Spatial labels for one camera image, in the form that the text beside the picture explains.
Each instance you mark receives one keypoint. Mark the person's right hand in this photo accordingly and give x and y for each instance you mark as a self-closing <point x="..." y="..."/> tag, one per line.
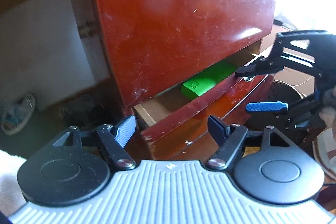
<point x="329" y="108"/>

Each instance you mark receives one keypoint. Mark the green plastic case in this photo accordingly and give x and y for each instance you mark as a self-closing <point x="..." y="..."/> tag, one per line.
<point x="199" y="82"/>

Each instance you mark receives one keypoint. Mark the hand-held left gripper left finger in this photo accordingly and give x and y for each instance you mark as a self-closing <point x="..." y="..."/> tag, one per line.
<point x="126" y="129"/>

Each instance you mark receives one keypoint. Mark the white fluffy rug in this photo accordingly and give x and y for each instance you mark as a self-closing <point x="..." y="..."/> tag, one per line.
<point x="8" y="179"/>

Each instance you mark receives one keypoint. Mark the grey slipper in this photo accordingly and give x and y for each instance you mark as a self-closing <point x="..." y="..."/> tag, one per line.
<point x="18" y="119"/>

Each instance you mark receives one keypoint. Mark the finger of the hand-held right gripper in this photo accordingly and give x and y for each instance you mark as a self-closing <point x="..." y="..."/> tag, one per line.
<point x="262" y="107"/>
<point x="246" y="69"/>

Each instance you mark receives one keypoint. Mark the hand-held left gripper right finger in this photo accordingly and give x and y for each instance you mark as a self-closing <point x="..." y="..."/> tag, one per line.
<point x="216" y="129"/>

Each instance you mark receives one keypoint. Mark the white brown fabric item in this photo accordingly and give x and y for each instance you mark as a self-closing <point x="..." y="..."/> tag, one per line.
<point x="325" y="145"/>

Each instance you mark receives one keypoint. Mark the dark round waste bin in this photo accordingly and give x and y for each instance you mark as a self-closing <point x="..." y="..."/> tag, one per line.
<point x="284" y="90"/>

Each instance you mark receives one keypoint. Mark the brown wooden drawer cabinet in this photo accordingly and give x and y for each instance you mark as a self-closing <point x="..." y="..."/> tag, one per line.
<point x="99" y="56"/>

